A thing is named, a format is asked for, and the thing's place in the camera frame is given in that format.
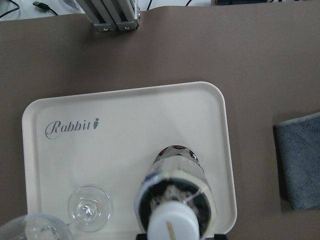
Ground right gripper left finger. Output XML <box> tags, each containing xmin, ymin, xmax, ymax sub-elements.
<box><xmin>135</xmin><ymin>233</ymin><xmax>148</xmax><ymax>240</ymax></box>

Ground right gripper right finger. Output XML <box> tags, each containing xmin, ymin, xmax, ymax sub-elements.
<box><xmin>213</xmin><ymin>234</ymin><xmax>228</xmax><ymax>240</ymax></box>

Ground clear wine glass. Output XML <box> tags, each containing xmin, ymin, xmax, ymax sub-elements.
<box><xmin>0</xmin><ymin>185</ymin><xmax>113</xmax><ymax>240</ymax></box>

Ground white rabbit tray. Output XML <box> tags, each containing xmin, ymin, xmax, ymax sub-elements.
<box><xmin>22</xmin><ymin>81</ymin><xmax>237</xmax><ymax>240</ymax></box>

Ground grey folded cloth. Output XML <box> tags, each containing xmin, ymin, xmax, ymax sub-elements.
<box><xmin>273</xmin><ymin>112</ymin><xmax>320</xmax><ymax>210</ymax></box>

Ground aluminium frame post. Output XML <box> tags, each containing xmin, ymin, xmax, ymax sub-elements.
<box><xmin>77</xmin><ymin>0</ymin><xmax>141</xmax><ymax>32</ymax></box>

